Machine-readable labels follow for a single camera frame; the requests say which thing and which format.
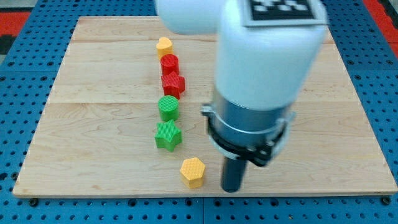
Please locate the red star block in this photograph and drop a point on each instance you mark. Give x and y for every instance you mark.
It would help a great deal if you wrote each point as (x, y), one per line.
(173, 84)

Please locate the red cylinder block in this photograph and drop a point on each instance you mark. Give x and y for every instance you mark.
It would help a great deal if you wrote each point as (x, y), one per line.
(169, 63)

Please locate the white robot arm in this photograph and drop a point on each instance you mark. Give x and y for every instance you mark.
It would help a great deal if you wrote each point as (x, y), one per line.
(264, 53)

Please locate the green star block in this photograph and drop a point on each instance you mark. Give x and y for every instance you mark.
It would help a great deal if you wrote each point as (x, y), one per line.
(168, 135)

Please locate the yellow hexagon block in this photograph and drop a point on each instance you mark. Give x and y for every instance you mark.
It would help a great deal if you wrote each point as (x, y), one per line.
(192, 172)

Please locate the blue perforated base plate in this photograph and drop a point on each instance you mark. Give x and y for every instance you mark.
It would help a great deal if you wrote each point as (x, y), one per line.
(30, 68)

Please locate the yellow heart block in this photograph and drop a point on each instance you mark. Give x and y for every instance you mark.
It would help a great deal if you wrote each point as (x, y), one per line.
(164, 47)

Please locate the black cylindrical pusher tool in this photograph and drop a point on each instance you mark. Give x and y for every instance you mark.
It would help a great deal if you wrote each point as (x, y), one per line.
(232, 174)

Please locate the green cylinder block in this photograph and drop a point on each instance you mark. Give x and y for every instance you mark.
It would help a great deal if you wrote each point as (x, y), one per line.
(168, 107)

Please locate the wooden board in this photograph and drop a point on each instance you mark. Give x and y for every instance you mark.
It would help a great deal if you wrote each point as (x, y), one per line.
(95, 137)

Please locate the black white fiducial marker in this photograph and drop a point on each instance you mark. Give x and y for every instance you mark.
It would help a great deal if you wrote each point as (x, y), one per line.
(266, 13)

